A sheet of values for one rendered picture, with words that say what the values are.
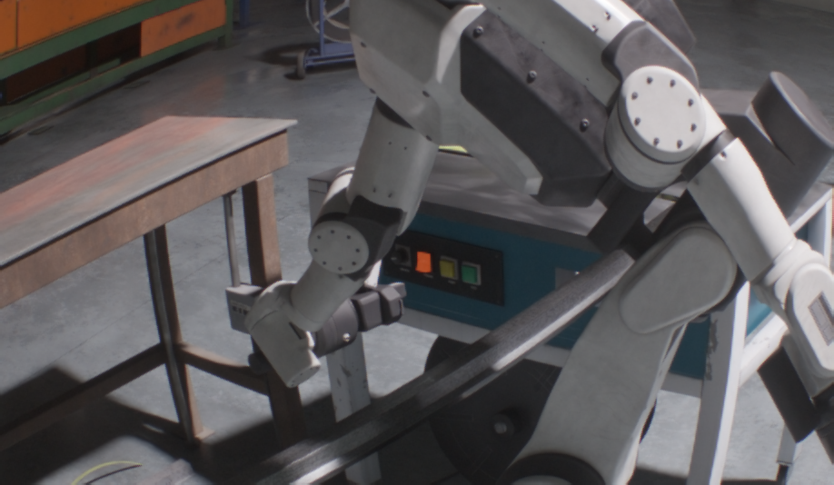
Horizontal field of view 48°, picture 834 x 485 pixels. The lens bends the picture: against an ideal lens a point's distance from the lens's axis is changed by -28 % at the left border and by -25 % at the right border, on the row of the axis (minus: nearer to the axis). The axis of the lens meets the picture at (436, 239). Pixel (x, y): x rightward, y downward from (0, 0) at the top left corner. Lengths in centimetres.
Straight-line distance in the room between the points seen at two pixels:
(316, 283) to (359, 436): 44
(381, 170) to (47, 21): 617
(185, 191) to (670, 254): 122
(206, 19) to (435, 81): 799
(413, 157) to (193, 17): 746
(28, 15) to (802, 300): 677
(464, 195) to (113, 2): 626
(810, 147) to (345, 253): 72
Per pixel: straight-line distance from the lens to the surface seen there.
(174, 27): 866
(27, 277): 184
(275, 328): 169
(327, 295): 159
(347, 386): 225
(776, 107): 105
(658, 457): 258
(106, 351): 338
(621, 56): 89
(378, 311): 179
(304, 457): 113
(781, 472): 237
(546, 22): 91
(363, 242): 148
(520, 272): 187
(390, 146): 142
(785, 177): 106
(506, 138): 107
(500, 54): 104
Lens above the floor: 131
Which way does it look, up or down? 19 degrees down
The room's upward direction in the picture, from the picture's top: 4 degrees counter-clockwise
